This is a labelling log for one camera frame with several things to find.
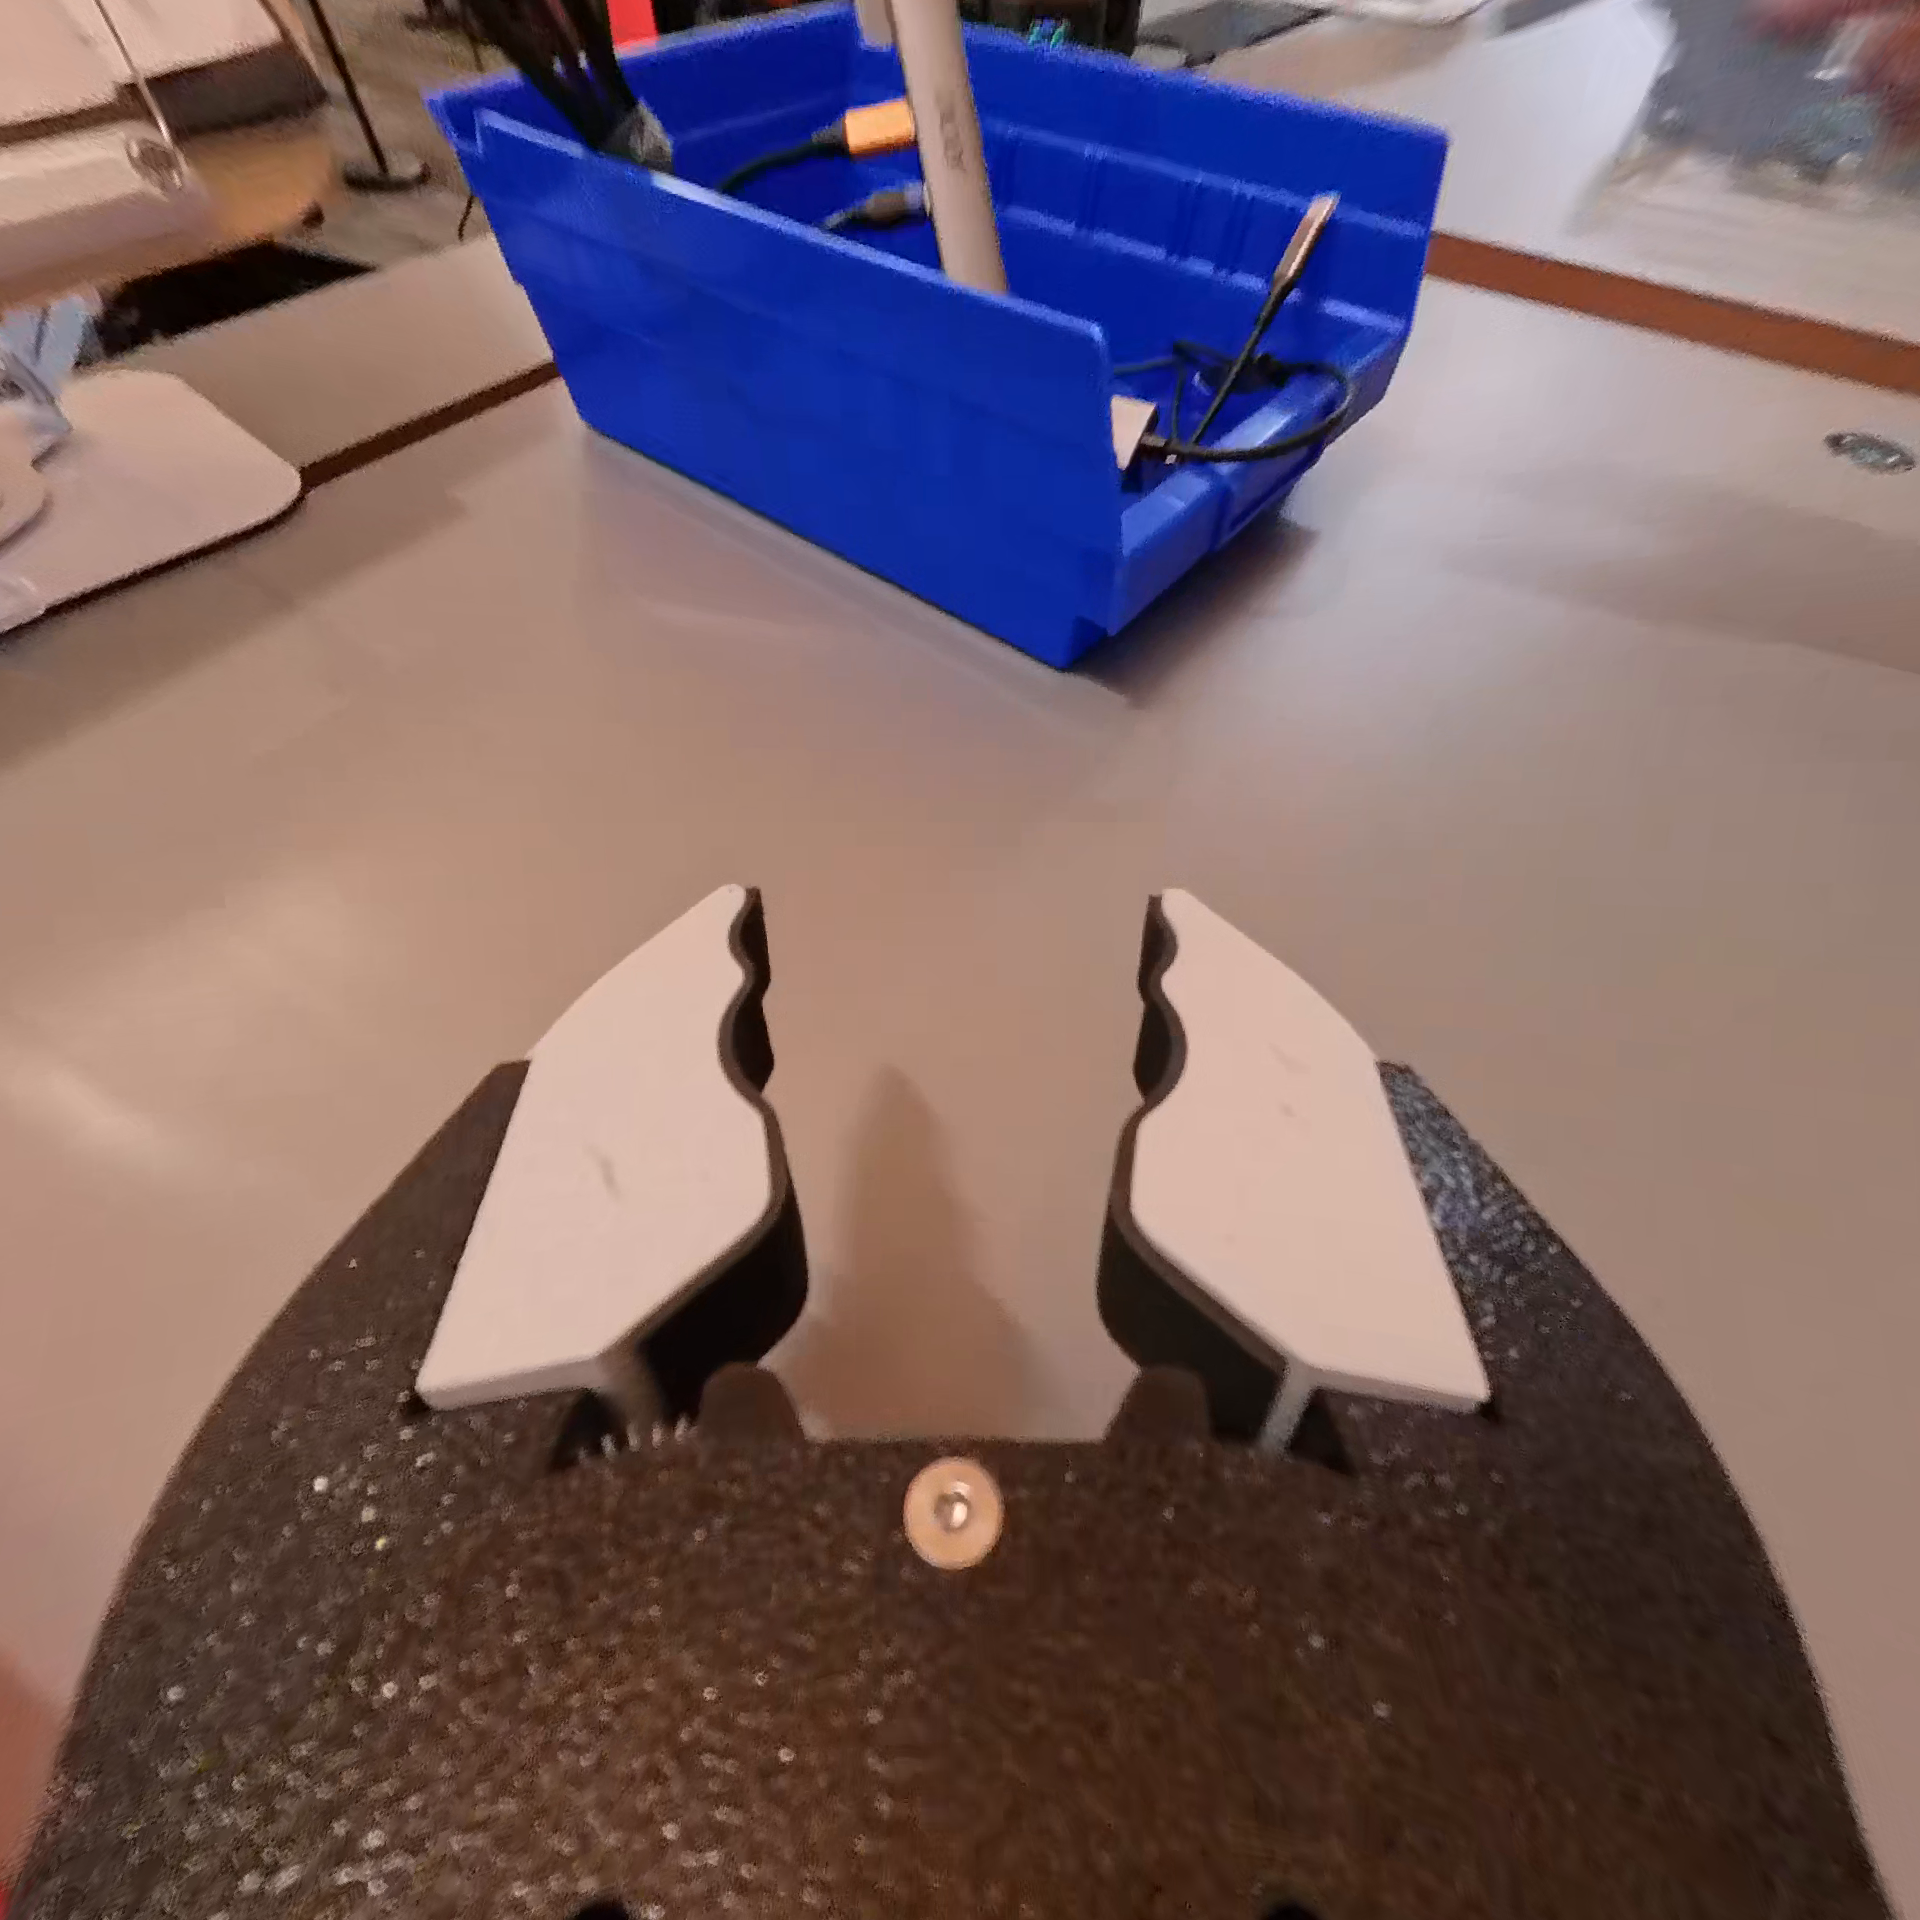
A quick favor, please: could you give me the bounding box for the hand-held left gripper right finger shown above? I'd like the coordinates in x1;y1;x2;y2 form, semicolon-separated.
1094;889;1495;1452

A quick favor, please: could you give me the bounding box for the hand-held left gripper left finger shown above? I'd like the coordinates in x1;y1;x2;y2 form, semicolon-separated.
415;886;811;1421

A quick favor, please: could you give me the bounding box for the blue plastic bin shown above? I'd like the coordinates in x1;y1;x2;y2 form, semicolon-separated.
424;0;1449;670

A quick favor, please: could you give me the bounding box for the grey usb hub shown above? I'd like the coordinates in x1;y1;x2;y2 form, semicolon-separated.
878;0;1011;299

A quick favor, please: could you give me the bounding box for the orange plug black cable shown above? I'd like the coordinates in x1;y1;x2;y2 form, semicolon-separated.
718;103;919;199

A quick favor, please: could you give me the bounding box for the grey desk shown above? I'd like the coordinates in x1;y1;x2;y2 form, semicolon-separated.
0;196;1920;1802

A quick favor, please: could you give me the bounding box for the white stand base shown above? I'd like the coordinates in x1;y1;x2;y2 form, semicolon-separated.
0;366;302;633

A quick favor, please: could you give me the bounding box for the black floor stand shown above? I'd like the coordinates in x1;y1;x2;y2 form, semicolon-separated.
291;0;436;193

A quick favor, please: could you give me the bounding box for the grey adapter with black cable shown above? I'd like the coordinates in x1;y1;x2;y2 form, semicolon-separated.
1110;191;1359;463

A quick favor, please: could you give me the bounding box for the black cable bundle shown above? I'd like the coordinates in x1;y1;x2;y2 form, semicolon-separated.
459;0;675;169

